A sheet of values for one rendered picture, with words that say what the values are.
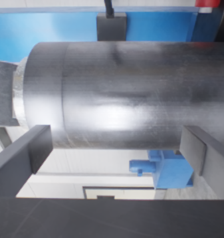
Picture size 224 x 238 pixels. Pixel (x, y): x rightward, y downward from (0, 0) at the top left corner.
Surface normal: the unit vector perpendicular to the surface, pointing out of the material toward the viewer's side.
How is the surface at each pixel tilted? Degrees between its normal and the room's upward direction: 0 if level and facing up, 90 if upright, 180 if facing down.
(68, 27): 90
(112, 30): 90
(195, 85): 90
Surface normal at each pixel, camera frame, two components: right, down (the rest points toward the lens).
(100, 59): -0.01, -0.44
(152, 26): -0.02, 0.63
